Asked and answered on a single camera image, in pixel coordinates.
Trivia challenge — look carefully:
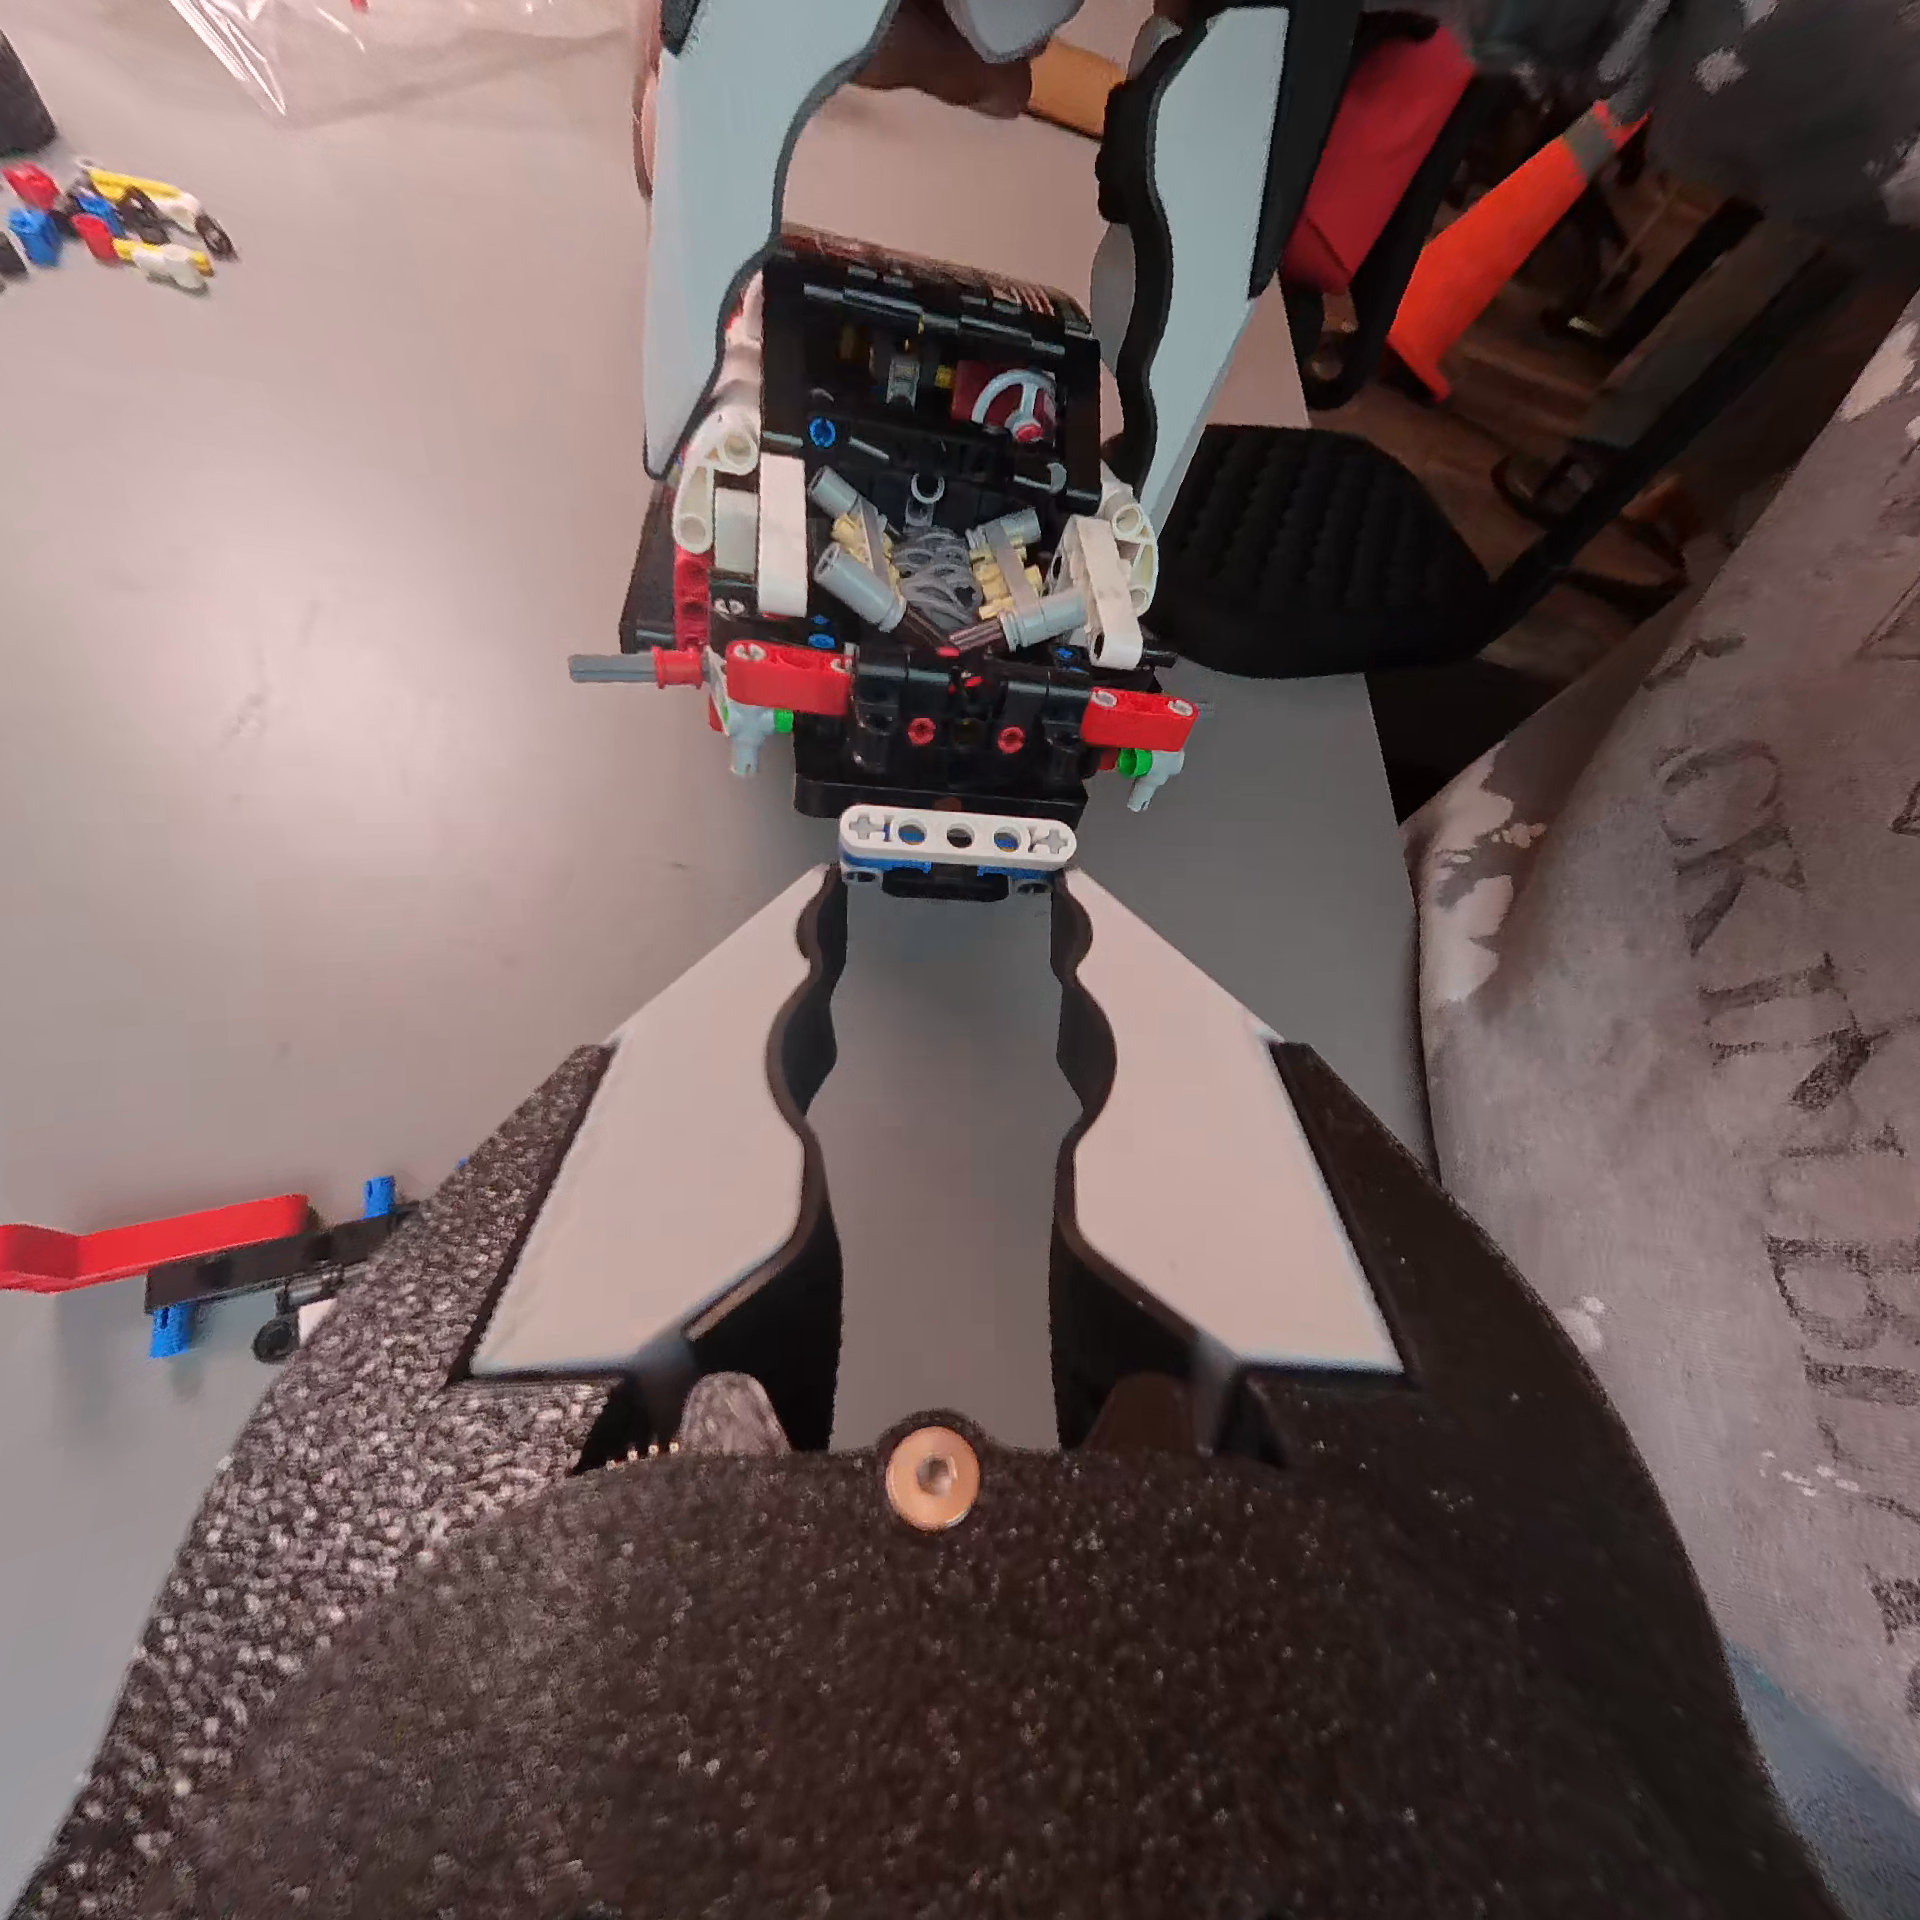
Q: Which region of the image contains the clear plastic bag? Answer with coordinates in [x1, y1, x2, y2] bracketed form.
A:
[164, 0, 664, 128]

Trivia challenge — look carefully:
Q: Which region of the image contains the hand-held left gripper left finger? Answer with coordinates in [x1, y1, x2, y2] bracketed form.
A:
[470, 862, 841, 1473]

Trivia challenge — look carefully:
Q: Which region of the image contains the grey desk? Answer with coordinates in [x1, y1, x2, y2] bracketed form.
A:
[0, 0, 1434, 1863]

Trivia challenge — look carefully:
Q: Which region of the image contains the person's grey patterned clothing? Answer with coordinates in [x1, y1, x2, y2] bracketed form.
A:
[1402, 299, 1920, 1920]

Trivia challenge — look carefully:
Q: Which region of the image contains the orange object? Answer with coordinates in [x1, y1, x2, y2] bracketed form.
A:
[1387, 113, 1643, 401]

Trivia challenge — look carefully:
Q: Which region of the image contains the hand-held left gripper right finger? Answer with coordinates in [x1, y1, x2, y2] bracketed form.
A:
[1049, 871, 1409, 1465]

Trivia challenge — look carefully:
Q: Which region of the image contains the small white-topped brick block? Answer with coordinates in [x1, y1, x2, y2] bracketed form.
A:
[838, 803, 1081, 904]

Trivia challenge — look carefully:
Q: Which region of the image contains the toy brick race car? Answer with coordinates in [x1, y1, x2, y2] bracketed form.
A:
[570, 224, 1203, 819]

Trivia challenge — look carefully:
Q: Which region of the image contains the red chair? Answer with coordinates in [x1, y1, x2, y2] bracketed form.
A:
[1283, 24, 1479, 407]

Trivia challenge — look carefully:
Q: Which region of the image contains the red and blue brick wing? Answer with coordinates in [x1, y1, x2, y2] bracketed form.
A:
[0, 1175, 426, 1366]

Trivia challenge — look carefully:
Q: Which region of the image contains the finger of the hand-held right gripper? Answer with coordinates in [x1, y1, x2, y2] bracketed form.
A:
[1095, 0, 1338, 512]
[642, 0, 904, 482]

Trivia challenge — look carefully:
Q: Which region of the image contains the black mesh chair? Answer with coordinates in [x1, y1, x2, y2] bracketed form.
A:
[1154, 428, 1503, 676]

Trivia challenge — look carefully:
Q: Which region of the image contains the pile of small loose bricks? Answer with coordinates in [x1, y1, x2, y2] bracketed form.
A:
[0, 153, 242, 297]

